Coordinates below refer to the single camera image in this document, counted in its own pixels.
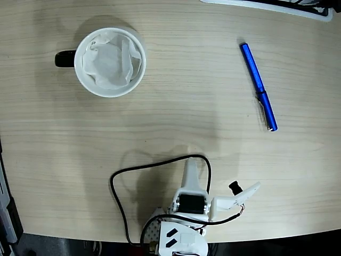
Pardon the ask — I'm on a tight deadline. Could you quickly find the white perforated base plate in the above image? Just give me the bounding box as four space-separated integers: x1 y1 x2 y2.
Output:
143 207 166 242

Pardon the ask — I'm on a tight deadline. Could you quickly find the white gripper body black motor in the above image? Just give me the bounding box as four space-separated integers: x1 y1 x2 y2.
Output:
168 194 213 222

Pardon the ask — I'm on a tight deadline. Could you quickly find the white mug with black handle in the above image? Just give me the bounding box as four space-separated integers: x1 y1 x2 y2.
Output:
54 26 147 99

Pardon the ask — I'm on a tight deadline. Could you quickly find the white framed flat device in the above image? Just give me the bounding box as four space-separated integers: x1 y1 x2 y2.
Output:
199 0 334 22

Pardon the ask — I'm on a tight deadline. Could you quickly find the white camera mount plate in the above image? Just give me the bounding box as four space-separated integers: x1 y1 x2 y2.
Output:
210 182 261 222

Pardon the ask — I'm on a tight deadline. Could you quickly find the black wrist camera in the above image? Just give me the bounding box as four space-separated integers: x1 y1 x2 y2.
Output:
228 180 243 196

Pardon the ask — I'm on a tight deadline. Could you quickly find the black camera cable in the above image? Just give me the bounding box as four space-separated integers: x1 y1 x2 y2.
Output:
110 154 243 245

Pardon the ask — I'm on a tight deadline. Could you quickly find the blue pen with metal clip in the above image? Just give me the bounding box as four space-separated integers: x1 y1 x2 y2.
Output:
239 42 278 132

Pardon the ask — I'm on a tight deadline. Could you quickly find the grey metal rail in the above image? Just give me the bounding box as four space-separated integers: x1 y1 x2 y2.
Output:
0 166 18 245

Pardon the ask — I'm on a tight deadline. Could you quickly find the crumpled white tissue paper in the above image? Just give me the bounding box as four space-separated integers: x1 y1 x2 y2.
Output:
82 31 143 90

